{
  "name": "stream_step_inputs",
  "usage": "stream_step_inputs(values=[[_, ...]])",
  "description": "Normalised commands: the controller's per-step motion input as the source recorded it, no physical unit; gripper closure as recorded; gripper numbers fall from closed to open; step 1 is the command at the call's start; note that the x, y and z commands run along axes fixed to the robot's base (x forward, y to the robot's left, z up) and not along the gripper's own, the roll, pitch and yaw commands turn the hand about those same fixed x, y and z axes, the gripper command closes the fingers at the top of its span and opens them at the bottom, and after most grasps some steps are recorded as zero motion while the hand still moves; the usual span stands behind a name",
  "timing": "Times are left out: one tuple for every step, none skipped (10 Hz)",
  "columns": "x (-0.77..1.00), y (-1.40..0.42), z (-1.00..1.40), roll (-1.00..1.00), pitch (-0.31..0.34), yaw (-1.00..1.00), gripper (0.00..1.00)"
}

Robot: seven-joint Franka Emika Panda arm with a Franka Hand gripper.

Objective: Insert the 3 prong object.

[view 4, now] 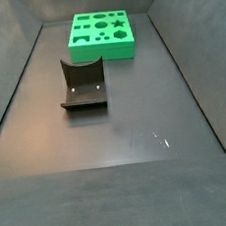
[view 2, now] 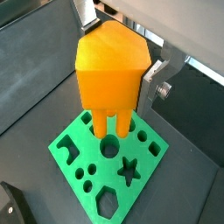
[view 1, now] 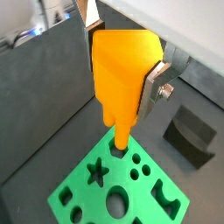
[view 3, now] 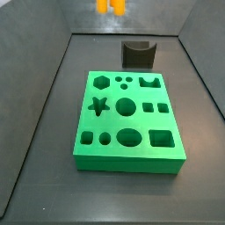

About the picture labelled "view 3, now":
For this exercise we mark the orange three prong object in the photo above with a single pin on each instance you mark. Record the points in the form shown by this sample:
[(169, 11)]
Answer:
[(119, 6)]

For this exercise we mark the green shape sorter board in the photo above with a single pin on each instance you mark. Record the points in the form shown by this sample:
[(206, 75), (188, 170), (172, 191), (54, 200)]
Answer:
[(127, 124)]

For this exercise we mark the black curved block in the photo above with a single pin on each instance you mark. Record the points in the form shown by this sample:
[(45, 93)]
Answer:
[(138, 54)]

